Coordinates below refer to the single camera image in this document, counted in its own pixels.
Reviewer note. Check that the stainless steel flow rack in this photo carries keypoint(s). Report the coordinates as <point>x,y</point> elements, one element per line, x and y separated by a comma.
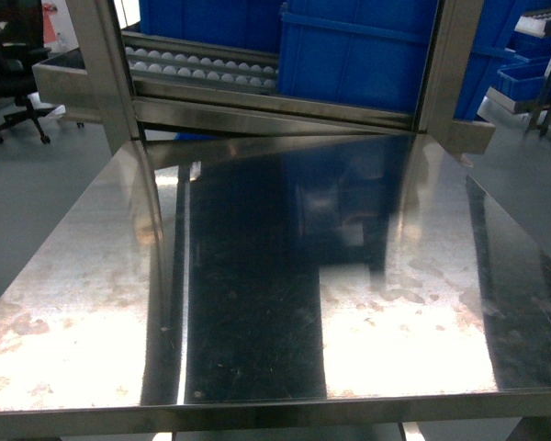
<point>95,84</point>

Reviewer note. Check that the large blue plastic crate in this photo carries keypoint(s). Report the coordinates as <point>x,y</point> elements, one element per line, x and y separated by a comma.
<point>364,53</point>

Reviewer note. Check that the blue plastic crate behind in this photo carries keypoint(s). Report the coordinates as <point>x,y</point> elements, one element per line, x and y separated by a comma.
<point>251,25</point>

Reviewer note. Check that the small blue bin right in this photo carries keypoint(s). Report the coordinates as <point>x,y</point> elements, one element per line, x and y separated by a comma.
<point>521,82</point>

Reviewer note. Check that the blue crate far right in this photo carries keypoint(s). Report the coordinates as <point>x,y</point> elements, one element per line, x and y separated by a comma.
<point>496,25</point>

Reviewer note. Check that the black office chair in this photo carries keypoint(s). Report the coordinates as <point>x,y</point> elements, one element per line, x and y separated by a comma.
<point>21,47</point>

